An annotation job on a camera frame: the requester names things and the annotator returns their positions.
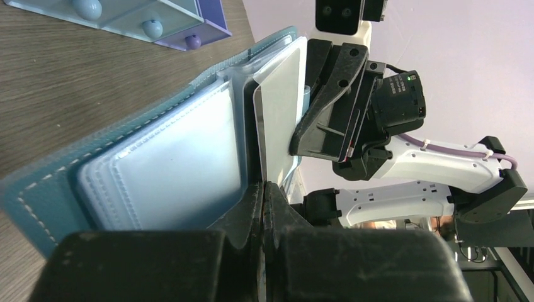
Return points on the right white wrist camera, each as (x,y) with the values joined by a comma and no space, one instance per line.
(344,17)

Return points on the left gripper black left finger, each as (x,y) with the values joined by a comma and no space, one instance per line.
(219,263)

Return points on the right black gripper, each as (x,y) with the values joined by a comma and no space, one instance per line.
(334,75)

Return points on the silver grey credit card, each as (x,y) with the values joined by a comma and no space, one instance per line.
(278,103)

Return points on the light blue card holder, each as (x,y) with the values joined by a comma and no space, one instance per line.
(180,164)

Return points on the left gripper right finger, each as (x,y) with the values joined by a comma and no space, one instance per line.
(312,256)

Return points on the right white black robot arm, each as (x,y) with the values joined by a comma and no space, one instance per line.
(360,116)

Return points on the blue three-compartment organizer tray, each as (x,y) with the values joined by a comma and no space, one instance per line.
(179,24)

